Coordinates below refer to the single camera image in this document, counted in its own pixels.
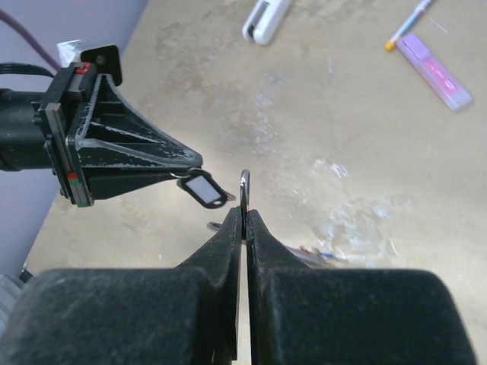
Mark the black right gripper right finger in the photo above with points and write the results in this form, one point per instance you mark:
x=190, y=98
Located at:
x=303, y=315

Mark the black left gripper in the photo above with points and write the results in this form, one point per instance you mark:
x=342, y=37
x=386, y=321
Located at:
x=98, y=145

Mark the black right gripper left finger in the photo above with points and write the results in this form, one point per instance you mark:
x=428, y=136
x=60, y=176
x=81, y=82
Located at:
x=181, y=315

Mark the black white key tag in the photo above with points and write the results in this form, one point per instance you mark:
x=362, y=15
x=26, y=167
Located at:
x=200, y=185

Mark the large metal keyring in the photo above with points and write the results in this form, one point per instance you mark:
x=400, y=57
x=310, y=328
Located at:
x=244, y=191

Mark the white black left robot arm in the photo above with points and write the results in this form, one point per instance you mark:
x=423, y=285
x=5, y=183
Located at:
x=21, y=140

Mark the white stapler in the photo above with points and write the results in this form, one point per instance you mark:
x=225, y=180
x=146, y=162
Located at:
x=264, y=20

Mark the pink translucent lead case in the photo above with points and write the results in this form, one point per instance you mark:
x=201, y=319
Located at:
x=453, y=94

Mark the yellow capped marker pen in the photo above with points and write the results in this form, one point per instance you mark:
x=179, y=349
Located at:
x=419, y=10

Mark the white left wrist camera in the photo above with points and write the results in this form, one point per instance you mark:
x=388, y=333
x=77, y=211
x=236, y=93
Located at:
x=74, y=51

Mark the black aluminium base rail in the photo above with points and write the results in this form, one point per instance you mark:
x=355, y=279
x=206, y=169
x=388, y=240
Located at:
x=10, y=289

